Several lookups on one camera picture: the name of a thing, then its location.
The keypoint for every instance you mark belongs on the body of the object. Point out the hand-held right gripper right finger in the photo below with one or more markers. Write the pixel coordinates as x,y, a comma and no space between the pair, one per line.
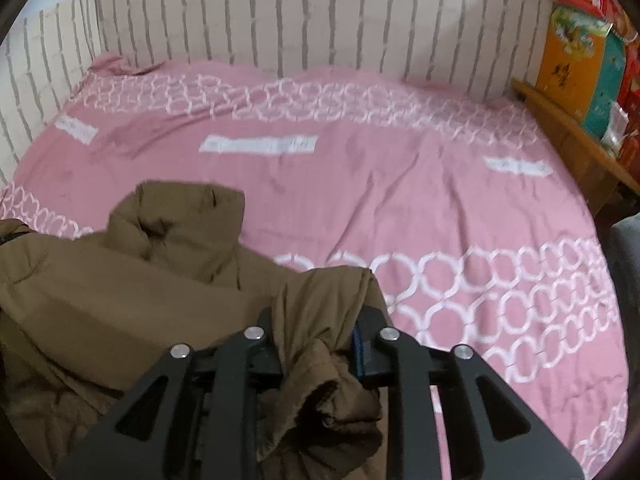
364,357

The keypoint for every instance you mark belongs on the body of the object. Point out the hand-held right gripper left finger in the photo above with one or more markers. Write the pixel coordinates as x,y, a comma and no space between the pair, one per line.
267,360

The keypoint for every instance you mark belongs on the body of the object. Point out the brown puffer jacket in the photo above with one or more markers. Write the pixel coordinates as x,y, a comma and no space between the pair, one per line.
125,300

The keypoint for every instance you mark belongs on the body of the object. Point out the pink patterned bed sheet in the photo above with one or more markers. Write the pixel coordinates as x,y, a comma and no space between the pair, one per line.
350,185

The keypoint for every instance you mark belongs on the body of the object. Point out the grey pillow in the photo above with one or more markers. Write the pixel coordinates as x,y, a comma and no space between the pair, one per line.
626,250

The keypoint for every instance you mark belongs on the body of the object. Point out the wooden bedside table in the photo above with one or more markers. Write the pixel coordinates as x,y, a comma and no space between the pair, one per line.
575,140

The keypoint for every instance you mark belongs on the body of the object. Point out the clear plastic bag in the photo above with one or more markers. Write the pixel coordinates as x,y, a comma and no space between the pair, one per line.
615,132

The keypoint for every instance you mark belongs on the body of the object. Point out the orange gift box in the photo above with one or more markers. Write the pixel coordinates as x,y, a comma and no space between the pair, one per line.
570,65

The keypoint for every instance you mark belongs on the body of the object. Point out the teal gift box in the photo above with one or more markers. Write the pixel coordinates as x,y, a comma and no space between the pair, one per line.
605,90

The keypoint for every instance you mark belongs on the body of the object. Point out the red and white box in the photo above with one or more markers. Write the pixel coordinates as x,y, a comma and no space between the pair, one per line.
622,15

